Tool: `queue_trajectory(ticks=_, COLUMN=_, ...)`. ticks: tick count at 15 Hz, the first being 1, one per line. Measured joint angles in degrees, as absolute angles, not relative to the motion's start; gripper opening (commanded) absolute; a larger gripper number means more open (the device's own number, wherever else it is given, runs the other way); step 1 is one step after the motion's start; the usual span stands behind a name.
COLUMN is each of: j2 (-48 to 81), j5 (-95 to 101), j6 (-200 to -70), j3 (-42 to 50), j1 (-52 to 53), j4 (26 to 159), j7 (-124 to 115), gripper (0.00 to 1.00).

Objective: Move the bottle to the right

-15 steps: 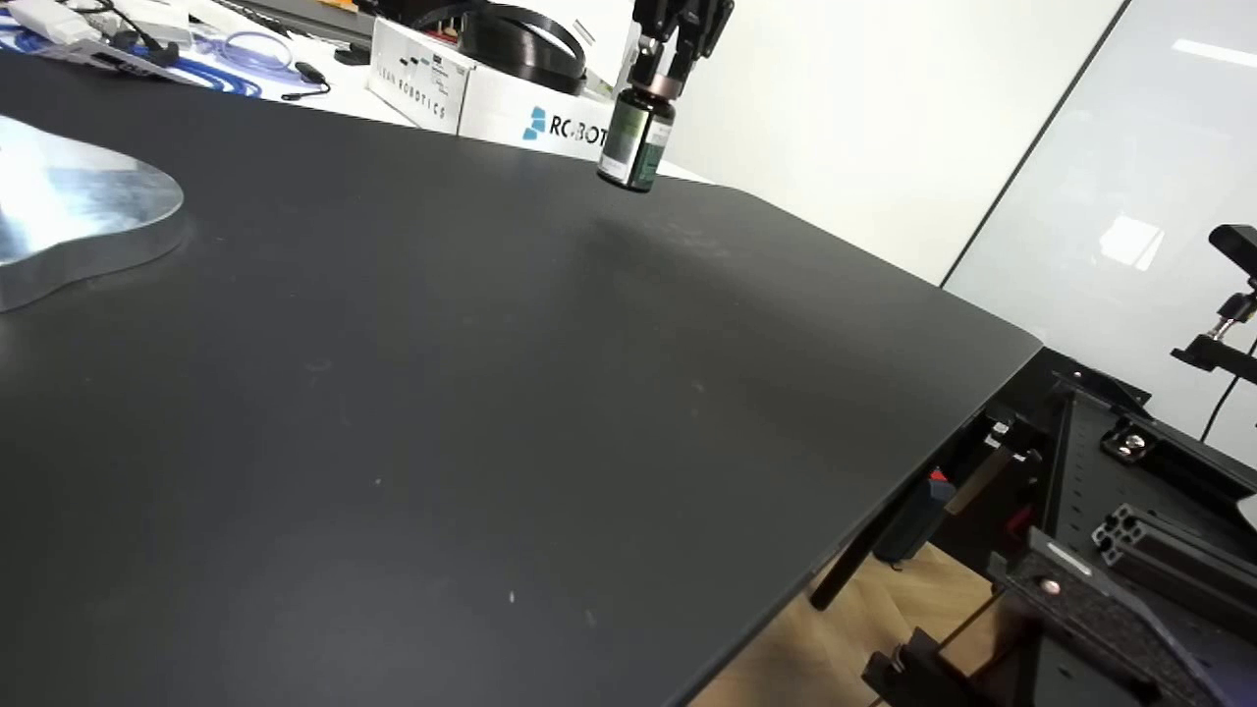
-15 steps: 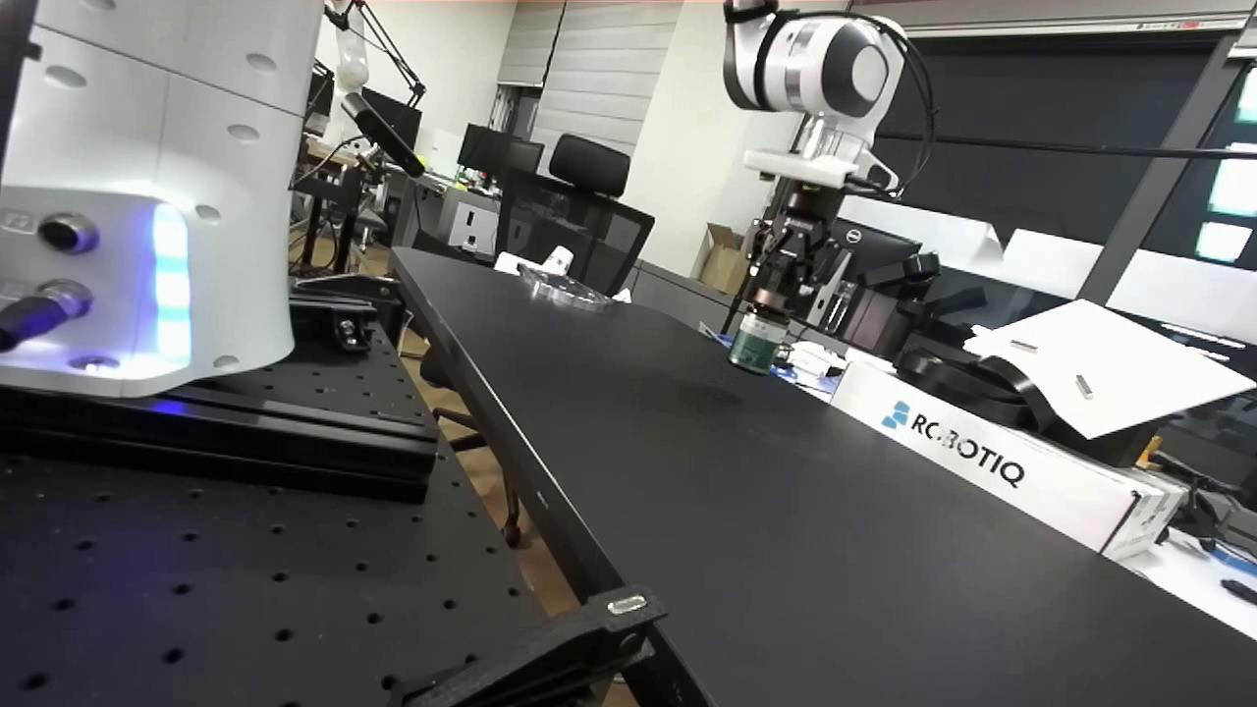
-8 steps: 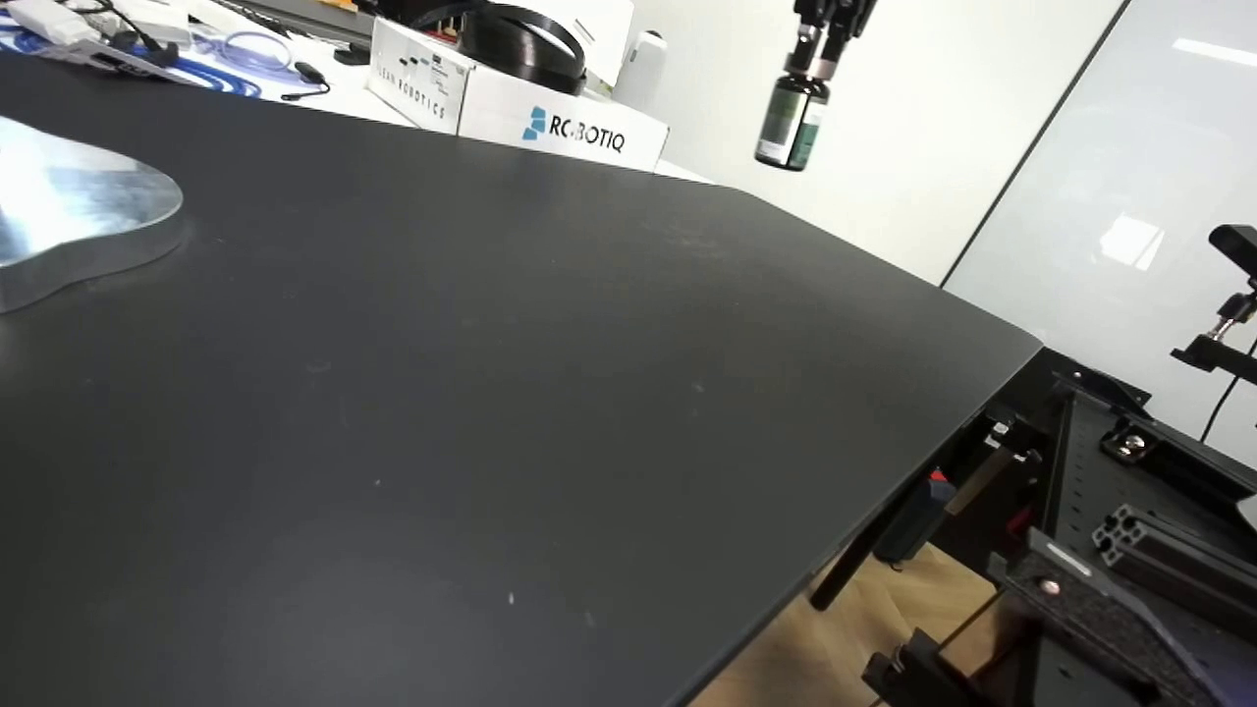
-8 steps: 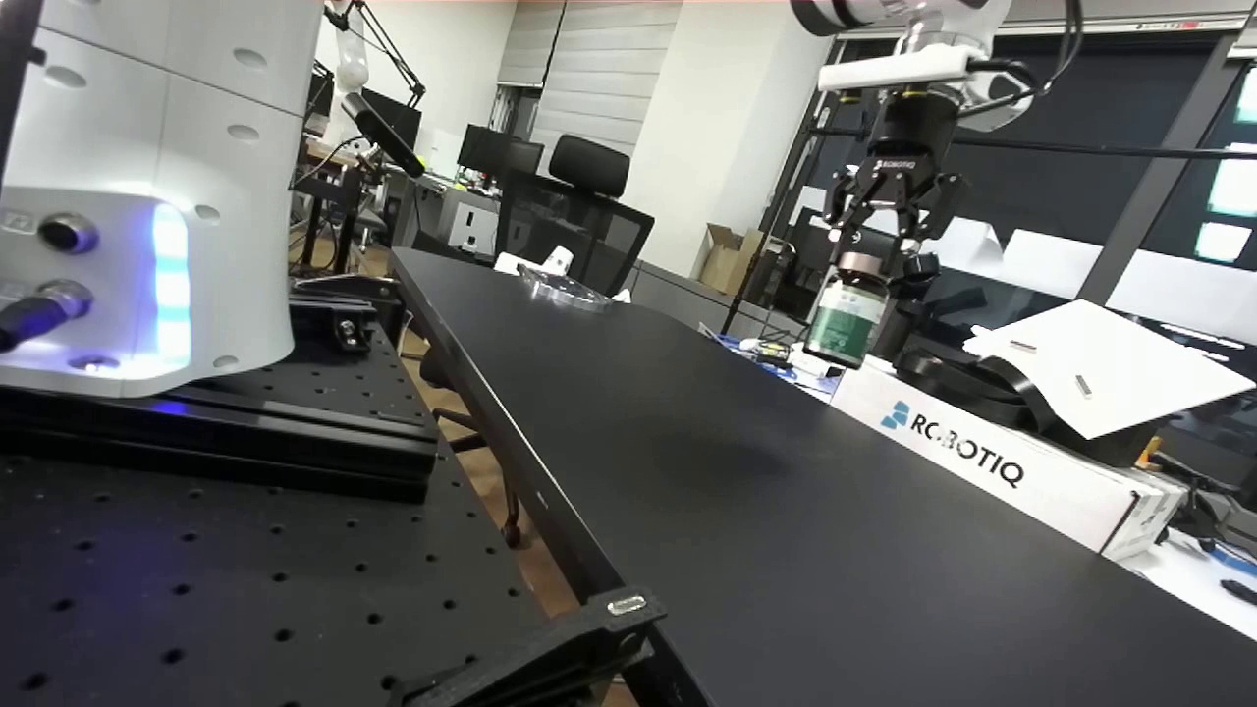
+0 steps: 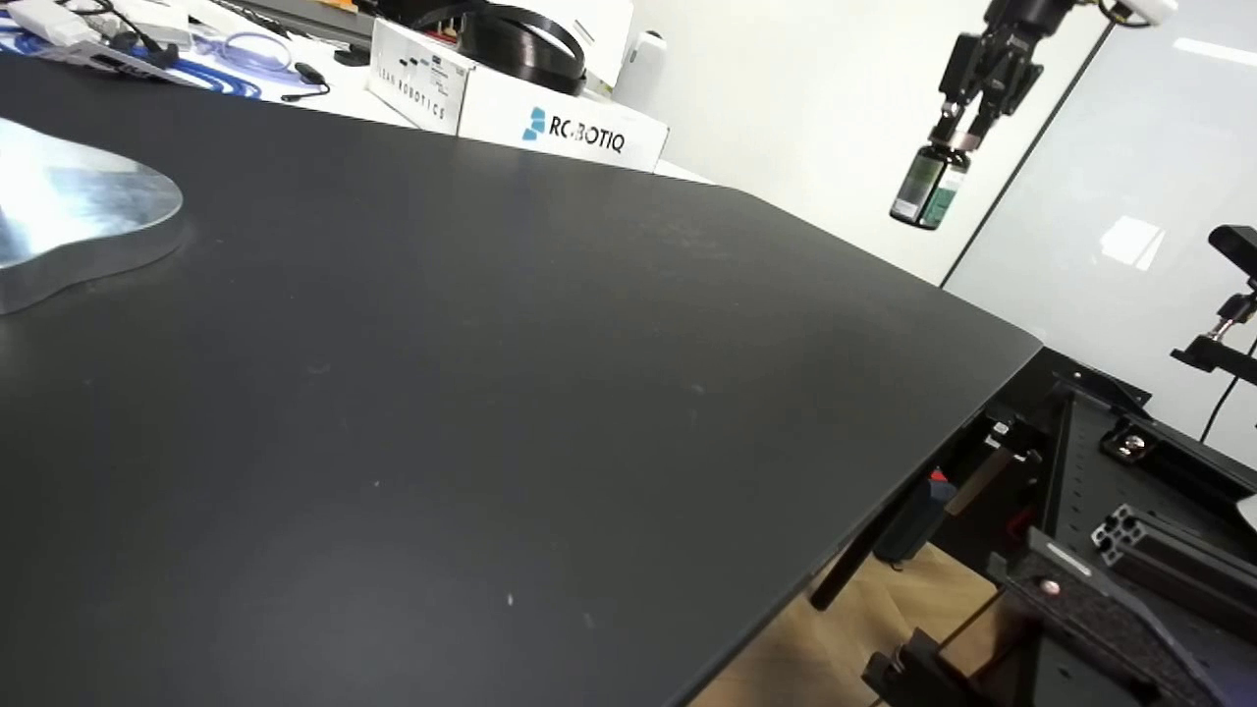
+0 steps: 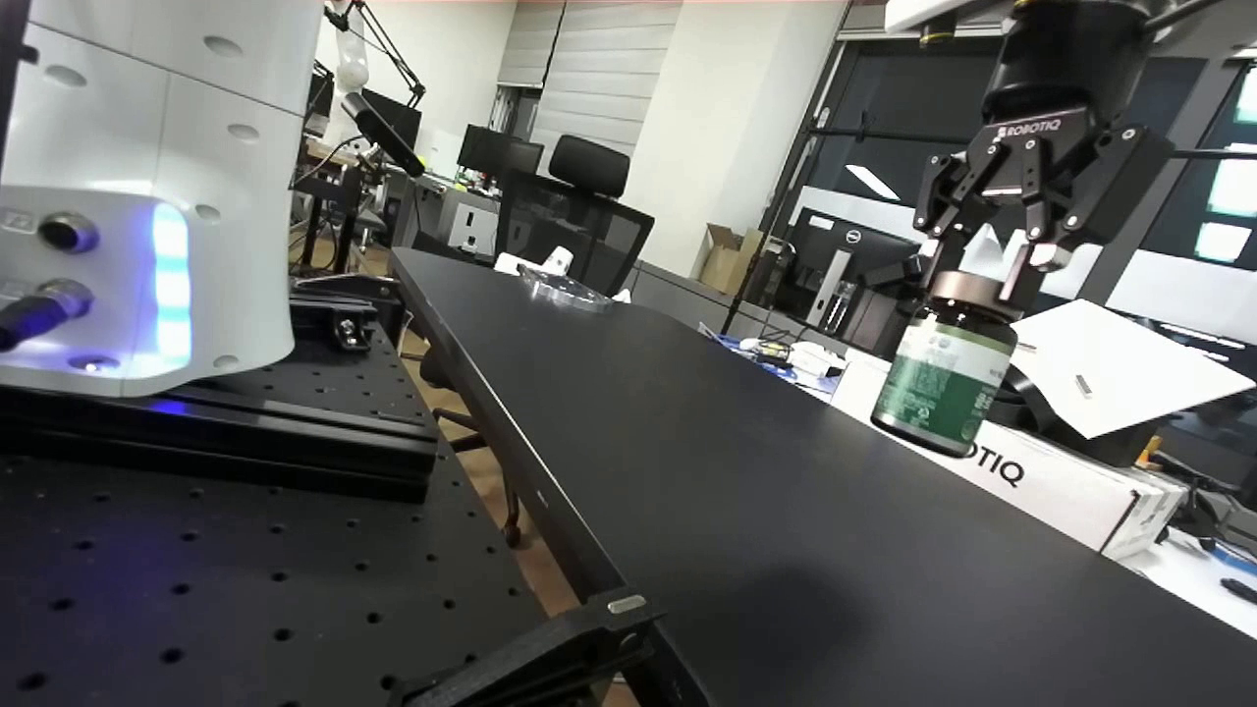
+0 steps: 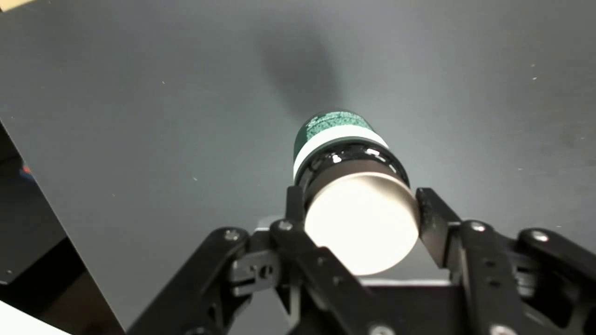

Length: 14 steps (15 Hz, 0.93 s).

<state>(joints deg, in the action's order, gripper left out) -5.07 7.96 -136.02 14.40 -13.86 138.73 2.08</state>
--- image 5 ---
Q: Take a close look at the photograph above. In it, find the blue plastic packaging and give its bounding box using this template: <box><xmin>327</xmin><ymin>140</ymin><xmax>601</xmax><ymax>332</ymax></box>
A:
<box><xmin>0</xmin><ymin>23</ymin><xmax>333</xmax><ymax>105</ymax></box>

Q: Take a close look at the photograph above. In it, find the white paper roll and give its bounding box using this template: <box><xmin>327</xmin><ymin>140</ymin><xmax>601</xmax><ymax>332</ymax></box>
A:
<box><xmin>614</xmin><ymin>28</ymin><xmax>673</xmax><ymax>119</ymax></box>

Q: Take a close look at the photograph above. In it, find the dark green pill bottle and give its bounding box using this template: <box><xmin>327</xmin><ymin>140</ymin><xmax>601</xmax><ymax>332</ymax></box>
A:
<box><xmin>888</xmin><ymin>140</ymin><xmax>968</xmax><ymax>237</ymax></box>

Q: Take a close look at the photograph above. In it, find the black table support clamp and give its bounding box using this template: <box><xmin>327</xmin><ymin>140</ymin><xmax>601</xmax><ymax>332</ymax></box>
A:
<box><xmin>804</xmin><ymin>407</ymin><xmax>1051</xmax><ymax>612</ymax></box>

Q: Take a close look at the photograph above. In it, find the black aluminium frame stand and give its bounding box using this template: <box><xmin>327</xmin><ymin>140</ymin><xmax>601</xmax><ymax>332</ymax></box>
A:
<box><xmin>859</xmin><ymin>377</ymin><xmax>1257</xmax><ymax>707</ymax></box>

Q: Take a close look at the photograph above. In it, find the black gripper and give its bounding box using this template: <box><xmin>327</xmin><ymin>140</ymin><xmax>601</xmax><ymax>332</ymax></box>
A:
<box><xmin>927</xmin><ymin>0</ymin><xmax>1080</xmax><ymax>174</ymax></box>

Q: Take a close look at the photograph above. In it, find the black camera on stand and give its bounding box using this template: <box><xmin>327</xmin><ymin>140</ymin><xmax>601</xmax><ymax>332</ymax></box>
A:
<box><xmin>1171</xmin><ymin>219</ymin><xmax>1257</xmax><ymax>447</ymax></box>

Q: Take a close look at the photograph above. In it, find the white Robotiq cardboard box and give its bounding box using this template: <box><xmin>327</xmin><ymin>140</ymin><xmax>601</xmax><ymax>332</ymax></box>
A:
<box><xmin>361</xmin><ymin>16</ymin><xmax>673</xmax><ymax>168</ymax></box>

